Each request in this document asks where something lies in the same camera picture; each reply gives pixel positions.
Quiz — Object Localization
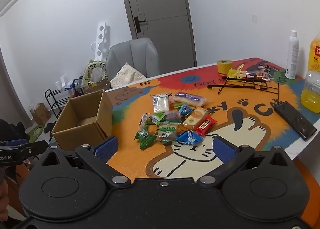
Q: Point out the small blue candy packet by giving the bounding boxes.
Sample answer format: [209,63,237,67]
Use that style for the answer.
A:
[179,105,194,117]

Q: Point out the blue plastic bag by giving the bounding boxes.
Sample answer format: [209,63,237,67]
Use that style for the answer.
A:
[71,78,84,90]

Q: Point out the purple bread packet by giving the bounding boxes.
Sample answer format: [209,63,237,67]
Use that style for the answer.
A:
[173,92,208,107]

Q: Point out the white perforated board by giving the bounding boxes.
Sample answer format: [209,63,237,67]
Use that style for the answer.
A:
[90,21,110,63]

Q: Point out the black slippers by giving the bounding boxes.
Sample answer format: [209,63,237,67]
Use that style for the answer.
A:
[44,122,59,133]

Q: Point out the worn cardboard box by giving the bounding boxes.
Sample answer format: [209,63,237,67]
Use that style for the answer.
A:
[84,79,112,93]

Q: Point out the purple-brown cake packet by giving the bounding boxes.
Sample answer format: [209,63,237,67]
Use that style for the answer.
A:
[164,110,182,123]

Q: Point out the dark cloth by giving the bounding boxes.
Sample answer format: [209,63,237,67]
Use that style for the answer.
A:
[0,119,27,142]

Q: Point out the clear safety glasses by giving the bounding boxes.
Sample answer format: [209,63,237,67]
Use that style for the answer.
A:
[246,69,274,82]

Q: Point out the yellow plastic clips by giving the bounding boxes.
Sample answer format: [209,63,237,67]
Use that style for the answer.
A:
[227,64,247,80]

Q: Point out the green bag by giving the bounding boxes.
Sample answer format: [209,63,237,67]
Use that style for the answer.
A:
[27,124,46,142]

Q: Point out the black smartphone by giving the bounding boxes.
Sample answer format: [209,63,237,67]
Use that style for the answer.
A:
[274,101,317,142]

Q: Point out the orange stool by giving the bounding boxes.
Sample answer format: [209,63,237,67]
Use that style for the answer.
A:
[291,158,320,229]

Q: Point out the black door handle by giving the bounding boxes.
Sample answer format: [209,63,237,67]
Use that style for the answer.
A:
[134,16,147,32]

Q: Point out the orange juice bottle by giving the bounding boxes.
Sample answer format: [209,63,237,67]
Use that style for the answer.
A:
[300,30,320,114]

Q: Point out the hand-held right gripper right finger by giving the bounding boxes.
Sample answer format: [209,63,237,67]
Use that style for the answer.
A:
[196,136,293,189]

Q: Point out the green label biscuit packet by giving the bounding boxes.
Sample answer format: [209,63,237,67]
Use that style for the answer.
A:
[159,121,181,145]

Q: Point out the dotted cream cushion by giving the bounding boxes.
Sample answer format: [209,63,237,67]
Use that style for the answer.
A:
[110,63,147,89]

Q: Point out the cartoon cat table mat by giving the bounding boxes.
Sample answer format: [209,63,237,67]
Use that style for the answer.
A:
[106,57,320,179]

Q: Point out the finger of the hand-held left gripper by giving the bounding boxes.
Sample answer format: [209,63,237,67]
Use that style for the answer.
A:
[16,140,49,156]
[0,139,29,146]

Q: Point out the panda print seat ring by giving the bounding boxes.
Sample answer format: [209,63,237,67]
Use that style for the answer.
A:
[83,60,108,87]

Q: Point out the white spray bottle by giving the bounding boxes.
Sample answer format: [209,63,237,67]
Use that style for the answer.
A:
[285,30,300,80]

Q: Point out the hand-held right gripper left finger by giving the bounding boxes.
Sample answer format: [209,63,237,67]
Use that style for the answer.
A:
[40,136,132,189]

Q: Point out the brown cardboard box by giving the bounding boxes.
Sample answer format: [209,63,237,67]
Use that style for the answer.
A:
[51,89,113,151]

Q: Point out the clear white cake packet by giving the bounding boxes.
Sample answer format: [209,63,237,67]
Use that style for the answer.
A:
[152,93,171,113]

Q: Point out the beige pastry packet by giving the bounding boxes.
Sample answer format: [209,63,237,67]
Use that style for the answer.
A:
[182,108,209,131]

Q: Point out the large blue snack packet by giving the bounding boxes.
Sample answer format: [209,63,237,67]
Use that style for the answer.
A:
[175,130,204,147]

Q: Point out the yellow tape roll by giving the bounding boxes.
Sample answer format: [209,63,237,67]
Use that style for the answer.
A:
[217,60,234,75]

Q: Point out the small white candy packet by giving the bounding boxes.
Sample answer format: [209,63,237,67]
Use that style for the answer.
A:
[139,113,151,130]

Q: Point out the black wire stand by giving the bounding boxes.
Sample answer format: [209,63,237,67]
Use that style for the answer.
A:
[207,74,281,96]

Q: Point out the grey chair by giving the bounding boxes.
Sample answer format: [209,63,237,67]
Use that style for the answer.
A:
[105,38,160,81]

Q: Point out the black wire shoe rack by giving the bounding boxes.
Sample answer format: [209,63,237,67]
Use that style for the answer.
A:
[45,86,85,120]

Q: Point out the brown paper bag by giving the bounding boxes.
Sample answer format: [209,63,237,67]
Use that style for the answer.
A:
[30,103,52,125]

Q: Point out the red snack packet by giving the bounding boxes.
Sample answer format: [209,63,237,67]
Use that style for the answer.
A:
[194,116,217,137]

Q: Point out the white plastic bracket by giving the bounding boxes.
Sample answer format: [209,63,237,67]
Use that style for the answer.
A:
[55,75,73,91]

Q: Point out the person's left hand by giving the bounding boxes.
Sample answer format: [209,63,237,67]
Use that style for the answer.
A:
[0,181,9,218]

